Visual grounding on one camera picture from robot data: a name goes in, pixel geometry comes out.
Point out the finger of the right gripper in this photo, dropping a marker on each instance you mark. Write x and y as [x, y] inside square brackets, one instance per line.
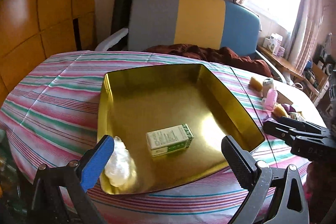
[301, 125]
[286, 133]

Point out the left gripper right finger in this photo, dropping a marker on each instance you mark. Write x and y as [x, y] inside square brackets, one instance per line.
[275, 195]

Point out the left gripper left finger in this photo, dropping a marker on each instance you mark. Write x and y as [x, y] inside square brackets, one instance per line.
[76, 177]

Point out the purple small pouch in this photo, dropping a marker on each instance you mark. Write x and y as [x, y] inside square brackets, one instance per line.
[288, 108]

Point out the yellow sponge block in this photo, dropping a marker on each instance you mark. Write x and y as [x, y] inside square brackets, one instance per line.
[256, 84]
[279, 111]

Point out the beige cardboard box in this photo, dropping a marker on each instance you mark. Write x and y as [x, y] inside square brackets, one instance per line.
[282, 99]

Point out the white plastic packet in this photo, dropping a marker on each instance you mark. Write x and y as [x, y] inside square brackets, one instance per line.
[118, 168]

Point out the green white small box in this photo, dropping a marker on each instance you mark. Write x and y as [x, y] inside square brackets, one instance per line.
[168, 140]

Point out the wooden side shelf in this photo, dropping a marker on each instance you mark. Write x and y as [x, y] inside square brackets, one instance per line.
[314, 91]

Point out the white boxes on shelf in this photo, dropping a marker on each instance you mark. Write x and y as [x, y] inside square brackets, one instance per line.
[273, 43]

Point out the dark red blanket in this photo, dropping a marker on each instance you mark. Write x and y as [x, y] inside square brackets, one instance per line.
[224, 56]

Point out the gold metal tray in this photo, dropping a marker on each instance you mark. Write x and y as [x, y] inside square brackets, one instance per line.
[136, 101]

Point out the grey yellow blue chair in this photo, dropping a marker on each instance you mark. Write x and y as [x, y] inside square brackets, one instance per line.
[204, 23]

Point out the wooden wardrobe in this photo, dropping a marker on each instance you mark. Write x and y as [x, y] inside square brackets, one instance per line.
[33, 30]

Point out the black rolled mat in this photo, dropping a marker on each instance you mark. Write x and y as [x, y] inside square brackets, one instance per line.
[121, 15]

